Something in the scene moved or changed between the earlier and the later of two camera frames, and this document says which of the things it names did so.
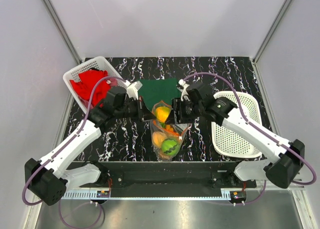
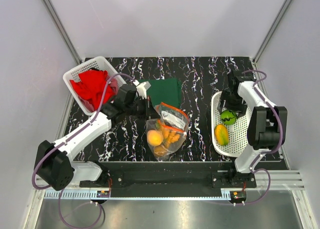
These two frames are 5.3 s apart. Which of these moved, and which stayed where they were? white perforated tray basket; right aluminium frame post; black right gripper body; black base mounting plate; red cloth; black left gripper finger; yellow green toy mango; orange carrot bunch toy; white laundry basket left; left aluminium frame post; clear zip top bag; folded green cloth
Moved: clear zip top bag; black right gripper body; yellow green toy mango; orange carrot bunch toy; black left gripper finger
Stayed: red cloth; left aluminium frame post; white perforated tray basket; black base mounting plate; folded green cloth; right aluminium frame post; white laundry basket left
